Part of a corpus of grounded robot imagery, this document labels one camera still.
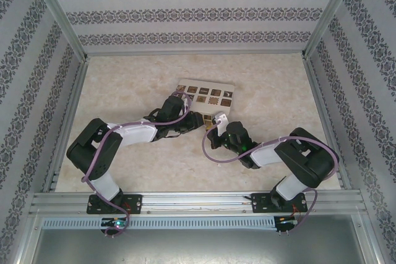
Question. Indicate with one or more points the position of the white box with brown pictures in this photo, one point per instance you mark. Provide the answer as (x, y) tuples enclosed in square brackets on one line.
[(213, 94)]

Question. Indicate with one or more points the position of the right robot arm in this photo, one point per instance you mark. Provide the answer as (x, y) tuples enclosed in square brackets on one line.
[(306, 165)]

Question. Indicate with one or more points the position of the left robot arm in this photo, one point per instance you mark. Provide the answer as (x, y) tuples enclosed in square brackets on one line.
[(92, 152)]

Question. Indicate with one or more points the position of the grey metal sheet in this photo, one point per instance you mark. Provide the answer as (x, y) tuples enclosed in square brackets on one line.
[(198, 248)]

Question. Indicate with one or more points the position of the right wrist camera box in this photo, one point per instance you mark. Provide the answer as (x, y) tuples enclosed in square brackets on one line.
[(222, 121)]

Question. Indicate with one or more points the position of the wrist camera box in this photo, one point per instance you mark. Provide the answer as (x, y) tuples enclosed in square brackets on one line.
[(222, 121), (186, 103)]

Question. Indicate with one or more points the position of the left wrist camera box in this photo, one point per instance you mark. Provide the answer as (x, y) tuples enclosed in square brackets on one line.
[(186, 103)]

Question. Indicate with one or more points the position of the aluminium mounting rail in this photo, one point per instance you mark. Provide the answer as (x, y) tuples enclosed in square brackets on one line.
[(191, 202)]

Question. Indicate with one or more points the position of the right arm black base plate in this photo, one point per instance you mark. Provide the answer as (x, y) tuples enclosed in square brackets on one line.
[(258, 203)]

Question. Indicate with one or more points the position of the aluminium side rail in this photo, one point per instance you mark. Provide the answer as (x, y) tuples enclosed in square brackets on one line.
[(321, 97), (66, 121)]

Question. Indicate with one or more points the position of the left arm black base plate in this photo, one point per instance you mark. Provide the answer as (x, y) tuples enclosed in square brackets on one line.
[(136, 203)]

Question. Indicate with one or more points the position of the aluminium frame post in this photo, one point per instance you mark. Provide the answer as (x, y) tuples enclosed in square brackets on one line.
[(58, 13), (331, 13)]

